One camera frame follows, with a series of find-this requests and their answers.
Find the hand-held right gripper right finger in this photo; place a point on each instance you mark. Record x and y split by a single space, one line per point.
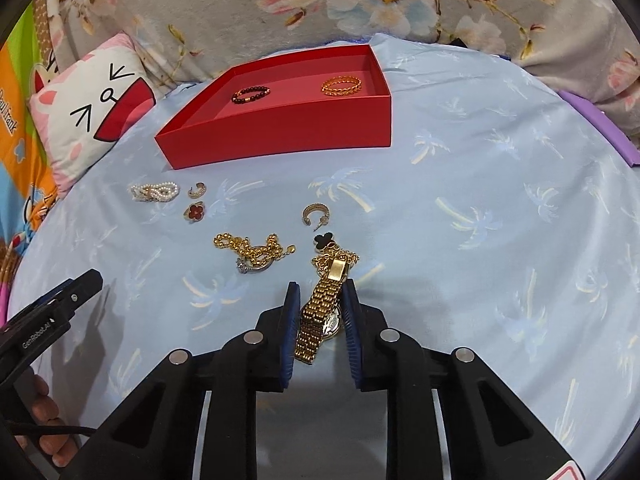
350 332

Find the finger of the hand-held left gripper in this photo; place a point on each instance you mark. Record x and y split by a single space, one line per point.
87 284
50 294

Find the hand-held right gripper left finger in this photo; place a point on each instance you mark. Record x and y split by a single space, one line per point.
291 332

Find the gold wristwatch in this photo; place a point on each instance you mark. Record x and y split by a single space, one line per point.
312 320

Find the large gold hoop earring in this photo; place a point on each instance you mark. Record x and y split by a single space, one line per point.
306 215

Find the small gold hoop earring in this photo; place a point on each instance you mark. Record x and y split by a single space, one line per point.
193 192

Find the red cardboard box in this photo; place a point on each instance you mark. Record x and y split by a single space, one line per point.
280 130

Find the person's left hand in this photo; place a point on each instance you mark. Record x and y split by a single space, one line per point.
45 410

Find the colourful cartoon sheet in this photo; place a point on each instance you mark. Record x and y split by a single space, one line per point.
20 160

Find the white cat face pillow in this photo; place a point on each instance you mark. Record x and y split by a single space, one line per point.
85 125

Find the grey floral blanket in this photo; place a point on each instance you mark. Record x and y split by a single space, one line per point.
225 10

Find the purple notebook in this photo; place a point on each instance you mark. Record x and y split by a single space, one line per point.
600 120

